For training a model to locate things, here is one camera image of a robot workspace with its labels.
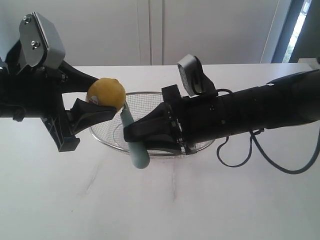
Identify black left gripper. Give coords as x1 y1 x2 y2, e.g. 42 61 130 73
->
0 43 117 152

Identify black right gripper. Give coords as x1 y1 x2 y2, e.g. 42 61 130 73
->
126 84 230 154

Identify yellow lemon with sticker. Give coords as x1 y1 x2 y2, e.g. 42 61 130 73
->
85 77 126 112

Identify teal handled peeler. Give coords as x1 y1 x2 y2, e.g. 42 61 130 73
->
120 101 150 170

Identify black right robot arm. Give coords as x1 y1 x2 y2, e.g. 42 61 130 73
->
123 70 320 155

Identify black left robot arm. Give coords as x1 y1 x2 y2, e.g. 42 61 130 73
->
0 41 117 152

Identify white cabinet doors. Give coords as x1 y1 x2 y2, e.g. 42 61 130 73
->
0 0 290 66

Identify oval wire mesh basket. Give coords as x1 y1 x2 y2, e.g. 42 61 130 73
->
89 91 216 160

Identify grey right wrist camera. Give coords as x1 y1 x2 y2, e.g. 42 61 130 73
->
177 54 218 97

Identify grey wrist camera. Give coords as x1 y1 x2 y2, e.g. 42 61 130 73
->
14 11 66 74
177 54 218 97

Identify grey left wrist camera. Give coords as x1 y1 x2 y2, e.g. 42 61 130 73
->
14 11 66 74

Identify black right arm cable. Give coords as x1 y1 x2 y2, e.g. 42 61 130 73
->
214 88 320 176

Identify grey window frame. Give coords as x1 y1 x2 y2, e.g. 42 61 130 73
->
271 0 320 63

